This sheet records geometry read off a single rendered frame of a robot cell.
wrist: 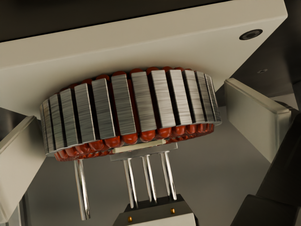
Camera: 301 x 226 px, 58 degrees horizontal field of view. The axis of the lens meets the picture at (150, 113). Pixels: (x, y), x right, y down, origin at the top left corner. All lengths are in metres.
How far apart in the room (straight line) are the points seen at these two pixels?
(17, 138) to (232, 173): 0.34
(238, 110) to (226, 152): 0.27
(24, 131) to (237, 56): 0.13
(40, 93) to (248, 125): 0.12
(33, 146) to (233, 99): 0.13
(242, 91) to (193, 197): 0.29
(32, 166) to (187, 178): 0.29
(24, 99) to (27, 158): 0.03
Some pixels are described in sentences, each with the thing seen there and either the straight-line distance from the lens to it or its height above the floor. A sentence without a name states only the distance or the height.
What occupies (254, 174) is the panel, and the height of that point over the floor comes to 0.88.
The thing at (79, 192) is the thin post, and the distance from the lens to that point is 0.26.
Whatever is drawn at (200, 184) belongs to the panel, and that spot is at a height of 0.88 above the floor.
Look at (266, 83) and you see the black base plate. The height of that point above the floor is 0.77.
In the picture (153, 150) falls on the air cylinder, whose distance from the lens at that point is 0.30.
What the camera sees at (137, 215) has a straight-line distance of 0.23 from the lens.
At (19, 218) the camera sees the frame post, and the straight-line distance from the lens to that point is 0.41.
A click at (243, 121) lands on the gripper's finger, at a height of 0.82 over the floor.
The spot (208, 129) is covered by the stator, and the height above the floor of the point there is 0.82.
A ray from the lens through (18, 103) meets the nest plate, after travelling 0.18.
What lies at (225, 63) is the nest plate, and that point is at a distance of 0.17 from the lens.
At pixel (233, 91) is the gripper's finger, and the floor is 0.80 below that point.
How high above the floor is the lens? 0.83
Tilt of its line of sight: 9 degrees down
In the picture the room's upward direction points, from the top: 169 degrees clockwise
